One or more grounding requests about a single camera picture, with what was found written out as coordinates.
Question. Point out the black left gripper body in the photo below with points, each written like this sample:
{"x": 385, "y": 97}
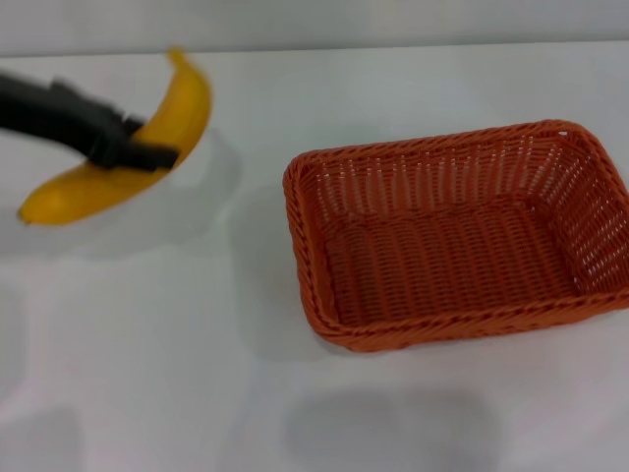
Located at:
{"x": 91, "y": 125}

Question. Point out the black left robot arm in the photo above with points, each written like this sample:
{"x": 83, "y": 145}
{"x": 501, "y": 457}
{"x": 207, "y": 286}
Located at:
{"x": 24, "y": 108}

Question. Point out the orange woven plastic basket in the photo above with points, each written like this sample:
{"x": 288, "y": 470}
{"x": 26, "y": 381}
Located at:
{"x": 442, "y": 255}

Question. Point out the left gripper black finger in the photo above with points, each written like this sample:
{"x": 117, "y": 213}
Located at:
{"x": 145, "y": 157}
{"x": 135, "y": 124}

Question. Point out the yellow banana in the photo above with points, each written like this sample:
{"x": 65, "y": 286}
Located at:
{"x": 187, "y": 105}

